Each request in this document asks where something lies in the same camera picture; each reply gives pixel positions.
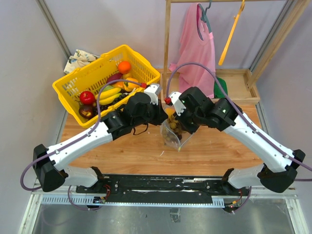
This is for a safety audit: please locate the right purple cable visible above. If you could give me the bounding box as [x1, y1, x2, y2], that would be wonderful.
[166, 62, 312, 182]

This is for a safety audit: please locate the peach coloured fruit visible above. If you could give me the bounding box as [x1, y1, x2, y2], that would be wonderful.
[165, 108, 175, 118]

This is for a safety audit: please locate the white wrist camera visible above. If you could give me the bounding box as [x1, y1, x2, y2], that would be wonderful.
[164, 91, 186, 116]
[143, 83, 161, 105]

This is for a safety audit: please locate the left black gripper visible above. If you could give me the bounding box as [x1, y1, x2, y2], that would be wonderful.
[133, 97, 169, 127]

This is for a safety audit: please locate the brown longan bunch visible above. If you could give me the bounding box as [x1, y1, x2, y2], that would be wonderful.
[161, 115, 187, 149]

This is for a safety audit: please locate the dark grape bunch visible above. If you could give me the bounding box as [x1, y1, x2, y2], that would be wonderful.
[99, 93, 129, 111]

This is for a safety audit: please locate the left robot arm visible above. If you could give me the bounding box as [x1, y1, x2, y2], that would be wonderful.
[33, 89, 167, 193]

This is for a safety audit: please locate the purple sweet potato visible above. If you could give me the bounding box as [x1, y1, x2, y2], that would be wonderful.
[106, 73, 123, 83]

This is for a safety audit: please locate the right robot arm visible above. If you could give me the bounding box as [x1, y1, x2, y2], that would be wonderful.
[169, 87, 305, 195]

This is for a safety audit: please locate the yellow banana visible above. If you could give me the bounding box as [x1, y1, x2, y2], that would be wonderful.
[95, 88, 121, 100]

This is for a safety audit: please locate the purple cable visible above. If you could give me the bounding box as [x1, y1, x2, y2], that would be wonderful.
[19, 81, 147, 191]
[166, 62, 312, 182]

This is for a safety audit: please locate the clear zip top bag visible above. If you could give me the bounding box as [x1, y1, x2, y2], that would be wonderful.
[160, 107, 193, 152]

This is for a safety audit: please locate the wooden clothes rack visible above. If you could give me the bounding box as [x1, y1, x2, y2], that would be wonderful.
[157, 0, 312, 105]

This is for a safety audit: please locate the pink shirt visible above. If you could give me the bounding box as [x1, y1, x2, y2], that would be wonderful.
[169, 3, 215, 98]

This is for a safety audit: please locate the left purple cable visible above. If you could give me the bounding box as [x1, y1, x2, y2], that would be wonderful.
[19, 81, 147, 191]

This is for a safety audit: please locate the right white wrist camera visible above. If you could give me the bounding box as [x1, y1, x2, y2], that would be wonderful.
[164, 91, 186, 116]

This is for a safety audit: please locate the green cloth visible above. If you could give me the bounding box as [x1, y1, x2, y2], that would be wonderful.
[214, 77, 228, 98]

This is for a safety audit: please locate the left aluminium frame post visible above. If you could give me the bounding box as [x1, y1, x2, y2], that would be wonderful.
[36, 0, 71, 58]

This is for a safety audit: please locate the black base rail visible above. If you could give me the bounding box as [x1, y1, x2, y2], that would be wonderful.
[74, 174, 249, 208]

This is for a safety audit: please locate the patterned cloth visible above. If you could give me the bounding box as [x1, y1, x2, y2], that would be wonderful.
[63, 49, 100, 74]

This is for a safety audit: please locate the teal clothes hanger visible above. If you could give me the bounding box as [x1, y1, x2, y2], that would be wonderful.
[196, 0, 212, 41]

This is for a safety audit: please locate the bright red apple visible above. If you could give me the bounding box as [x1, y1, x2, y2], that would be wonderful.
[79, 91, 96, 105]

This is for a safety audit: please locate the orange fruit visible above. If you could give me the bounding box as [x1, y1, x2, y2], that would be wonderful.
[117, 61, 132, 74]

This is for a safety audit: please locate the right aluminium frame post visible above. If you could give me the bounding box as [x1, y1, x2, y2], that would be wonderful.
[249, 0, 295, 72]

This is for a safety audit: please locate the yellow plastic basket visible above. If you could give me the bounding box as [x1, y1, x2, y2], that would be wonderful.
[53, 44, 160, 128]

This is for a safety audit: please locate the yellow bell pepper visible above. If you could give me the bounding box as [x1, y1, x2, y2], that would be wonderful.
[123, 78, 140, 92]

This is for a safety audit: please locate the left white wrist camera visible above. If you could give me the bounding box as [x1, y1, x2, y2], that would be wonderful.
[143, 83, 161, 105]

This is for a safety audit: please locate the yellow clothes hanger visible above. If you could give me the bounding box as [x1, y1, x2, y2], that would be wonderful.
[218, 0, 245, 66]

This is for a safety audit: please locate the aluminium frame post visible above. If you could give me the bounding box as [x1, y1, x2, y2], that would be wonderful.
[249, 0, 295, 72]
[36, 0, 71, 58]

